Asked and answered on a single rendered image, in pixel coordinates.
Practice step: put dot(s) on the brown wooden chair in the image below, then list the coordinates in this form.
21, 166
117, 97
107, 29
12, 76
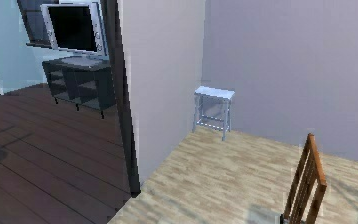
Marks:
306, 186

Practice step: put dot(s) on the white framed television set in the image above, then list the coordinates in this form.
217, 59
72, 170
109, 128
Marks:
73, 28

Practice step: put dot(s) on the dark door frame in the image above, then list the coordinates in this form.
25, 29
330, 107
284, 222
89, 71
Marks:
122, 100

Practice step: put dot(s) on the white stool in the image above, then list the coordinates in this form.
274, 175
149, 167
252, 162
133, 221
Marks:
214, 98

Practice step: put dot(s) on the dark window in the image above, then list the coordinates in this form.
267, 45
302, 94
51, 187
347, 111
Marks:
33, 23

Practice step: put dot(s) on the black television stand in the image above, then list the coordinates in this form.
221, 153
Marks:
82, 85

